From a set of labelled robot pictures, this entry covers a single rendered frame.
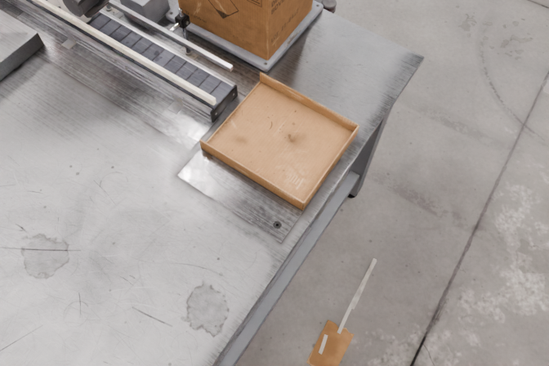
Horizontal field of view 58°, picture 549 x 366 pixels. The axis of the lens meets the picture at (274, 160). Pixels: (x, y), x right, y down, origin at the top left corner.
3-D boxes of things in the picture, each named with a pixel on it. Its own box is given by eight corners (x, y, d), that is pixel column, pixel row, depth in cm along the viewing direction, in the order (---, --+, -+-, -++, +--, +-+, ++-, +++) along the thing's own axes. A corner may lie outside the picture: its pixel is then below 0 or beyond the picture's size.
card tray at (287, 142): (201, 148, 122) (198, 140, 119) (261, 81, 134) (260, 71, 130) (302, 211, 115) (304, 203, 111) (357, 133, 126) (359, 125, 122)
